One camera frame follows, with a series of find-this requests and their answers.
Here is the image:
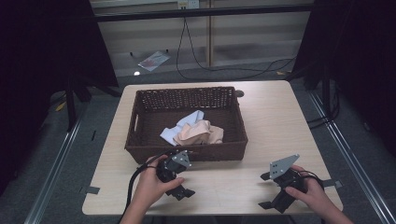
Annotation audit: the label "white wall socket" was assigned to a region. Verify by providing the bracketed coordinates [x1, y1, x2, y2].
[177, 0, 201, 10]

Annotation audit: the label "clear plastic bag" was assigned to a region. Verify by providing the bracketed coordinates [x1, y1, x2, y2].
[137, 49, 172, 73]

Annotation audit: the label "long black floor cable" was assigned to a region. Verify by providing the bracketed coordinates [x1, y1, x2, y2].
[175, 16, 297, 81]

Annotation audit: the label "peach cloth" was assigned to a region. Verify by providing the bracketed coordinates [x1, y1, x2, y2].
[173, 119, 225, 147]

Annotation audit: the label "black horizontal bar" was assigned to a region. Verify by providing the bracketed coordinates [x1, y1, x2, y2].
[92, 3, 315, 23]

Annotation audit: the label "black curtain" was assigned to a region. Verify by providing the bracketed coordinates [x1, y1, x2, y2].
[0, 0, 120, 195]
[291, 0, 396, 158]

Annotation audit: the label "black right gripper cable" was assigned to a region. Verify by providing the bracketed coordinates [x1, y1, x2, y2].
[298, 169, 325, 191]

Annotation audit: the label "brown wicker basket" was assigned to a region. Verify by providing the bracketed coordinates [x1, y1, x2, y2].
[124, 86, 249, 165]

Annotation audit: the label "person's left hand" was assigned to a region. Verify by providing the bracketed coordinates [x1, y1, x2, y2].
[133, 154, 186, 207]

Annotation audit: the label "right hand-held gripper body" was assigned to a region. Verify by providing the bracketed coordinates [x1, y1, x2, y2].
[269, 153, 308, 191]

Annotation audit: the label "black metal stand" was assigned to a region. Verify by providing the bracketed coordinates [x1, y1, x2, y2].
[63, 76, 123, 133]
[285, 60, 341, 125]

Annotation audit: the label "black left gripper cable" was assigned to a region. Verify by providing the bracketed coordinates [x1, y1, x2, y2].
[118, 148, 179, 224]

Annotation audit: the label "light blue cloth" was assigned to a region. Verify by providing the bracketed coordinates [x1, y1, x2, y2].
[159, 109, 205, 147]

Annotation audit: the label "black stand cables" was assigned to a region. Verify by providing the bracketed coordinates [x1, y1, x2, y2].
[305, 88, 341, 131]

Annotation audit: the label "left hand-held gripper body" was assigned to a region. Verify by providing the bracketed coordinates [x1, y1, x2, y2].
[155, 149, 192, 185]

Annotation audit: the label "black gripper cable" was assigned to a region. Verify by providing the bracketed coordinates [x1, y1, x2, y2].
[298, 169, 325, 191]
[118, 148, 179, 224]

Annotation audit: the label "person's right hand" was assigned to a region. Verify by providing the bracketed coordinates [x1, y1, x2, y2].
[284, 164, 336, 219]

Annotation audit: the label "wooden vertical post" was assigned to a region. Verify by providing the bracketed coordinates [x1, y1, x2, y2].
[206, 0, 216, 68]

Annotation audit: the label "metal floor rail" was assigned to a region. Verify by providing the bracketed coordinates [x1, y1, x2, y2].
[307, 89, 396, 224]
[23, 113, 87, 224]

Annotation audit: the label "grey tape strip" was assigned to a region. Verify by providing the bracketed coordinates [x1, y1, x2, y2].
[321, 178, 344, 189]
[79, 185, 101, 196]

